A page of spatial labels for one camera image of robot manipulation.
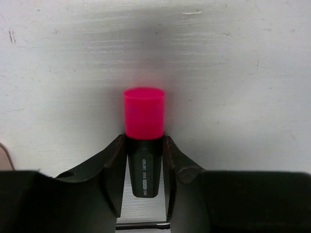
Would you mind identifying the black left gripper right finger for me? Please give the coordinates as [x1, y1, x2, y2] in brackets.
[163, 136, 311, 233]

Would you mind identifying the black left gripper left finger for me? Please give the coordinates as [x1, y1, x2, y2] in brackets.
[0, 134, 126, 233]

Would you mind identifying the pink capped highlighter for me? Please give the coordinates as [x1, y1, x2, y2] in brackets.
[123, 87, 165, 198]

